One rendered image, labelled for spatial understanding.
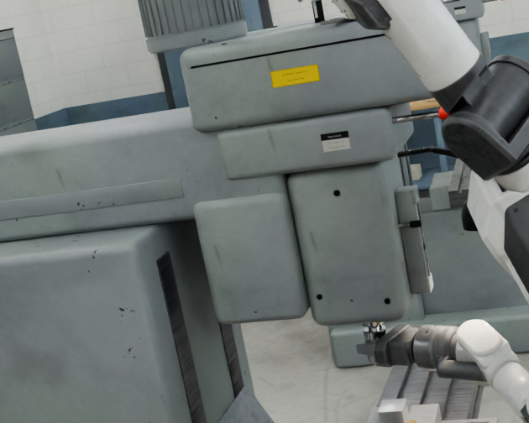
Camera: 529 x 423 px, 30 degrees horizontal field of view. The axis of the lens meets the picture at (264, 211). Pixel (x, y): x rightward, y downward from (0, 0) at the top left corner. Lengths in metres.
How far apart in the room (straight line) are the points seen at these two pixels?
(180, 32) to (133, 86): 7.36
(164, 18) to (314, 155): 0.38
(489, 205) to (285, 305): 0.57
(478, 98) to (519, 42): 6.93
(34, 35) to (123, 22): 0.82
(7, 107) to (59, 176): 5.44
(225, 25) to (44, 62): 7.55
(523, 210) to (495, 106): 0.16
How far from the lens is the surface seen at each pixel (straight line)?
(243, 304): 1.97
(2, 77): 7.50
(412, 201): 1.93
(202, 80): 1.87
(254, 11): 8.71
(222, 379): 2.24
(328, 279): 1.92
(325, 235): 1.90
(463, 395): 2.50
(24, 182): 2.09
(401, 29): 1.41
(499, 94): 1.49
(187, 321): 2.08
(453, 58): 1.43
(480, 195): 1.56
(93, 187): 2.02
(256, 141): 1.86
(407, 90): 1.77
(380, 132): 1.80
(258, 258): 1.92
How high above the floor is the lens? 1.98
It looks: 13 degrees down
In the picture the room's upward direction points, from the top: 11 degrees counter-clockwise
